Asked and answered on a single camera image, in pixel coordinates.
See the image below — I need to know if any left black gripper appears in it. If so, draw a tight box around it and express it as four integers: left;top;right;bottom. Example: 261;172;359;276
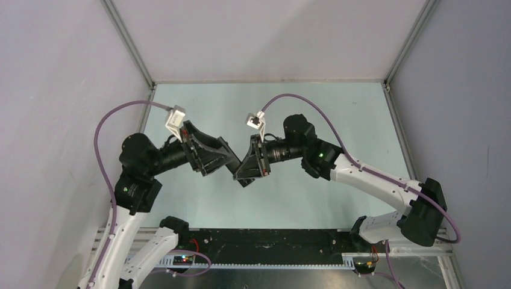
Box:
148;120;236;175

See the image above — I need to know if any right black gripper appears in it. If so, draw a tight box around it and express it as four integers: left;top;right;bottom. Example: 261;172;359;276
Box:
233;134;304;179

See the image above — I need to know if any black remote control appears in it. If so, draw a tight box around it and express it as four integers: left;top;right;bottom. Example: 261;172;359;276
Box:
217;137;255;188

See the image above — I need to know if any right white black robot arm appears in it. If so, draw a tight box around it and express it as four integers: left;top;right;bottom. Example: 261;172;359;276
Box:
233;111;447;252

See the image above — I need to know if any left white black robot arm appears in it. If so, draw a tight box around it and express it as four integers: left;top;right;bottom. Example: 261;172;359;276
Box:
78;121;240;288

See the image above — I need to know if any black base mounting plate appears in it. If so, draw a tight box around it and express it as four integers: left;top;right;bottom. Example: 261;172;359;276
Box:
188;229;360;266

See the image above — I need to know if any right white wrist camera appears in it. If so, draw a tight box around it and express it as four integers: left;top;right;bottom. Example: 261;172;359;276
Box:
246;111;266;141

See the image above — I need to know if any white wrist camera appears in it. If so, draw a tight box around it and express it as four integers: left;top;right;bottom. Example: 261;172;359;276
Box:
165;105;186;142
246;111;266;141

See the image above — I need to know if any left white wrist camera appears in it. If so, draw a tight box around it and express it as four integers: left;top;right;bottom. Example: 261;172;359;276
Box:
165;105;186;142

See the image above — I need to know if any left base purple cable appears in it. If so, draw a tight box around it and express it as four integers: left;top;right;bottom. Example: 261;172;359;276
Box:
151;247;213;278

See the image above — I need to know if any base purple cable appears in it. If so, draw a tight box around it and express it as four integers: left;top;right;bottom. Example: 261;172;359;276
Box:
359;239;404;289
151;247;213;278

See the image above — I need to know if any aluminium frame rail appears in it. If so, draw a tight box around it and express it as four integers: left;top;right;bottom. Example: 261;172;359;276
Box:
89;227;454;272

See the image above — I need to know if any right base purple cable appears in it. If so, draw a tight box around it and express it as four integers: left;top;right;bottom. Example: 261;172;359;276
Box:
359;239;404;289

